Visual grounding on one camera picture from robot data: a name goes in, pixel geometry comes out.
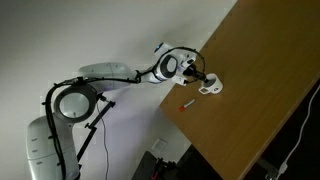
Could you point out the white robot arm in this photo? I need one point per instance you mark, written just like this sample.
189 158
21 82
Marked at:
106 75

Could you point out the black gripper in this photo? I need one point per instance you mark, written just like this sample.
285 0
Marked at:
192 72

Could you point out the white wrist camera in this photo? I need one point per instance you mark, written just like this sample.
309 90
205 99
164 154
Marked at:
180 80

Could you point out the black camera stand pole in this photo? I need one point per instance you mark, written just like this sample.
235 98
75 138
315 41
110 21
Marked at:
91 128

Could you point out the red capped white marker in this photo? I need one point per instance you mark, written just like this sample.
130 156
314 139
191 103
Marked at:
187 105

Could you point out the white ceramic mug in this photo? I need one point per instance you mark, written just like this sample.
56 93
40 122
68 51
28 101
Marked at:
213 87

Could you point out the black equipment on floor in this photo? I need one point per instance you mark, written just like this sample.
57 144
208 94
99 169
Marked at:
150 166

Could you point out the grey table leg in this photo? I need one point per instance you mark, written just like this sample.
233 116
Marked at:
268 168

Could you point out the white wall outlet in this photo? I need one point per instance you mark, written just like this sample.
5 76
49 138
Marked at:
159 144

